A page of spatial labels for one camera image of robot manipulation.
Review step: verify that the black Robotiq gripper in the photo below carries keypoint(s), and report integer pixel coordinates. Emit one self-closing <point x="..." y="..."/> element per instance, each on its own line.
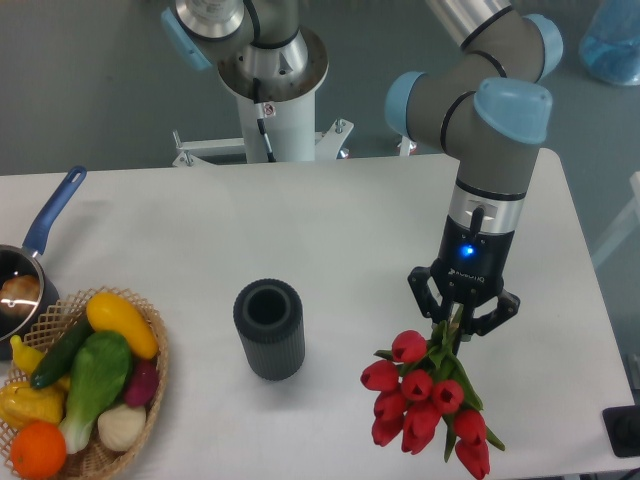
<point x="466" y="264"/>

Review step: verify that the red tulip bouquet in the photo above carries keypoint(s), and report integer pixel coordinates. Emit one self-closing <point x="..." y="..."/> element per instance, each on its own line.
<point x="420" y="383"/>

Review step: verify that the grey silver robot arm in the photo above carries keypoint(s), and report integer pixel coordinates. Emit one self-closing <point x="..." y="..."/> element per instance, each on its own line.
<point x="490" y="113"/>

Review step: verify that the dark grey ribbed vase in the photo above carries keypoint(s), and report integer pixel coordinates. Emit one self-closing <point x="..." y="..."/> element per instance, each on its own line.
<point x="268" y="316"/>

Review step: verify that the black device at edge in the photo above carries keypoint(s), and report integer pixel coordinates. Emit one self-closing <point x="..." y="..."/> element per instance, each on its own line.
<point x="622" y="426"/>

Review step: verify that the yellow squash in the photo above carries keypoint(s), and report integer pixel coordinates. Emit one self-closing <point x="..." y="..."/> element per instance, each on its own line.
<point x="107" y="311"/>

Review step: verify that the green bok choy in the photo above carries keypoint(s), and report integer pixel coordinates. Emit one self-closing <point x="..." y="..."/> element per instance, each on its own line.
<point x="98" y="374"/>

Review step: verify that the white garlic bulb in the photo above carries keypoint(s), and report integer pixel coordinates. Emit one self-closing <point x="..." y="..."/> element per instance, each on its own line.
<point x="119" y="427"/>

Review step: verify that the woven wicker basket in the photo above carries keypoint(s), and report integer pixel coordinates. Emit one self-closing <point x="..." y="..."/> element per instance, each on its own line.
<point x="96" y="461"/>

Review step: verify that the dark green cucumber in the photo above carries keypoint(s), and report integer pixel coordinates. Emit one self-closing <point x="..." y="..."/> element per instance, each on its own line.
<point x="58" y="360"/>

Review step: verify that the small yellow gourd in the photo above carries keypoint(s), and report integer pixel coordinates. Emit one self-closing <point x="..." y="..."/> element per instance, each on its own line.
<point x="25" y="357"/>

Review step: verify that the brown bread roll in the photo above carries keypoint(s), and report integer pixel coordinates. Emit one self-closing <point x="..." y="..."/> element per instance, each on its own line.
<point x="20" y="295"/>

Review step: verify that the orange fruit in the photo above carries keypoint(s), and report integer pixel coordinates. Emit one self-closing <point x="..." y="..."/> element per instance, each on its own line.
<point x="38" y="451"/>

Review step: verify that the yellow bell pepper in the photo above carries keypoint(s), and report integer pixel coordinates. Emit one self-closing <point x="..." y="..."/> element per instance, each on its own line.
<point x="22" y="405"/>

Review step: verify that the white frame at right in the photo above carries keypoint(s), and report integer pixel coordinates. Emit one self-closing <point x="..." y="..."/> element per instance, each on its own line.
<point x="620" y="228"/>

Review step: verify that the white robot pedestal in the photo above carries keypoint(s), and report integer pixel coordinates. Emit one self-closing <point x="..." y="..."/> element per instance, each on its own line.
<point x="275" y="94"/>

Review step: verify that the blue handled saucepan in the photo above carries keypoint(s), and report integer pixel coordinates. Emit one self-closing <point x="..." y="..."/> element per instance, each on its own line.
<point x="24" y="260"/>

